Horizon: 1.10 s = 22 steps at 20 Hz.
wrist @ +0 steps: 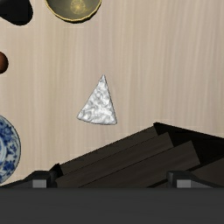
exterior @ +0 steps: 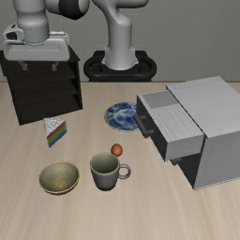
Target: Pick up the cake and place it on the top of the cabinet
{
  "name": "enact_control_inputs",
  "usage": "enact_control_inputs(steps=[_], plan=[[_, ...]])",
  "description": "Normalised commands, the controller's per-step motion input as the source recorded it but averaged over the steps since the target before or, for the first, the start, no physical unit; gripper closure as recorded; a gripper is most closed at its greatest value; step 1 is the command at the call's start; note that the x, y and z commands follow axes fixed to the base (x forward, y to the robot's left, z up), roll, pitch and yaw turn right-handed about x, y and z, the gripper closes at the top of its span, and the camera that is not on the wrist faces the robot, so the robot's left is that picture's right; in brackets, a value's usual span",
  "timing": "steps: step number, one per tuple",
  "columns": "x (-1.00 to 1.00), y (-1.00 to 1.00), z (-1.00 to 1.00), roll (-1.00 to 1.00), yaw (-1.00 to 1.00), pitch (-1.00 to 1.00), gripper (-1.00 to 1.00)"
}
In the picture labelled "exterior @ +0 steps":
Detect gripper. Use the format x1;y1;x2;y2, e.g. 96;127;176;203
2;22;71;71

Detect rainbow cake wedge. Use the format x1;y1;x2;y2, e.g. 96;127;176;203
43;116;68;149

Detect grey cabinet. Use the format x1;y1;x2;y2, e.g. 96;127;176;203
165;75;240;191

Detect dark slatted rack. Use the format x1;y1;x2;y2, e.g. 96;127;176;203
0;44;84;127

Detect blue white plate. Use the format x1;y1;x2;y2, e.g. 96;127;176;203
103;101;142;132

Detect olive bowl with yellow rim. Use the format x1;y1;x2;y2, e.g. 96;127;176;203
37;160;81;196

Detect small orange fruit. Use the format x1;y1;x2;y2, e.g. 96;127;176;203
111;142;124;158

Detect grey green mug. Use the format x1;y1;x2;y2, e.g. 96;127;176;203
89;152;132;191

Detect open grey drawer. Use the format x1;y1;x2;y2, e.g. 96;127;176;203
134;89;206;162

